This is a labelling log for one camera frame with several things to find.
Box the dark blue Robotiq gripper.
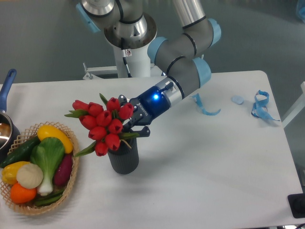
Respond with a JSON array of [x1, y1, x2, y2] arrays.
[[118, 86, 170, 137]]

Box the red tulip bouquet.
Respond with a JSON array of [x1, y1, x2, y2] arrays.
[[65, 94, 139, 157]]

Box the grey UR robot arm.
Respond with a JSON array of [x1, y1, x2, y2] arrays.
[[76, 0, 221, 136]]

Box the dark grey ribbed vase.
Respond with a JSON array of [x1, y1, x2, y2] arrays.
[[108, 138, 139, 175]]

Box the light blue ribbon strip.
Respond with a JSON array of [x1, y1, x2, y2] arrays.
[[191, 93, 221, 116]]

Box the purple sweet potato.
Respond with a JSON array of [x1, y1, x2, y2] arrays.
[[53, 154, 72, 186]]

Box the green bok choy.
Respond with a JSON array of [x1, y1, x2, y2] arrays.
[[30, 137, 65, 196]]

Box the light blue round cap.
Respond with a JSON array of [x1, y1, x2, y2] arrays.
[[231, 95, 244, 105]]

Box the woven wicker basket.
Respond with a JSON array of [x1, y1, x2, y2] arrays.
[[0, 122, 80, 215]]

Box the dark green cucumber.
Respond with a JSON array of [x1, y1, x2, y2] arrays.
[[0, 136, 40, 168]]

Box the white garlic bulb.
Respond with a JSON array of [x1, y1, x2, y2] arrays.
[[16, 163, 43, 189]]

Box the crumpled blue ribbon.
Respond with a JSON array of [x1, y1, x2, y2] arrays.
[[251, 90, 280, 121]]

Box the green bean pods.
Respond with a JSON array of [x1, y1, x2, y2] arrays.
[[34, 189, 64, 207]]

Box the yellow bell pepper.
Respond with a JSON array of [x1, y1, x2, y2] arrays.
[[1, 161, 30, 185]]

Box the orange fruit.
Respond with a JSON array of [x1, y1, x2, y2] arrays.
[[10, 183, 37, 204]]

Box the black device at edge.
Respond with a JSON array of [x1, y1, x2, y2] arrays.
[[287, 193, 305, 219]]

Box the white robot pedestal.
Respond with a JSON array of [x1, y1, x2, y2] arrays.
[[83, 45, 165, 80]]

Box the blue handled saucepan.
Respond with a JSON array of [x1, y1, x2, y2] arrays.
[[0, 69, 20, 162]]

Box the white metal frame bar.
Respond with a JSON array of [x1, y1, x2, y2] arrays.
[[282, 82, 305, 128]]

